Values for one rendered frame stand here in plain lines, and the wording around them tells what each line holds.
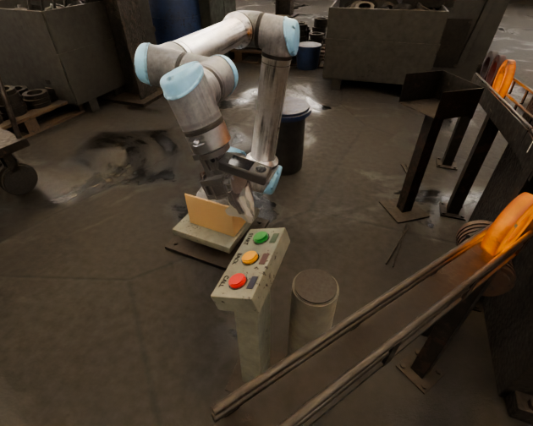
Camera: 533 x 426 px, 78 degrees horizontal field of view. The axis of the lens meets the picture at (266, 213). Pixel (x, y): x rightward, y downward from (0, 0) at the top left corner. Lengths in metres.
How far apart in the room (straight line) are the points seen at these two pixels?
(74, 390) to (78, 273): 0.57
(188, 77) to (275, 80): 0.69
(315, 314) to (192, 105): 0.56
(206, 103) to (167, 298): 1.03
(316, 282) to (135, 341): 0.84
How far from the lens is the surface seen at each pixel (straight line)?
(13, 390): 1.56
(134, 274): 1.68
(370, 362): 0.53
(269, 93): 1.35
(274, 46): 1.30
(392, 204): 2.06
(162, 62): 0.84
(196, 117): 0.69
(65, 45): 3.34
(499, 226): 0.83
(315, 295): 0.84
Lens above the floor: 1.19
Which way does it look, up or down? 40 degrees down
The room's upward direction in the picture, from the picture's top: straight up
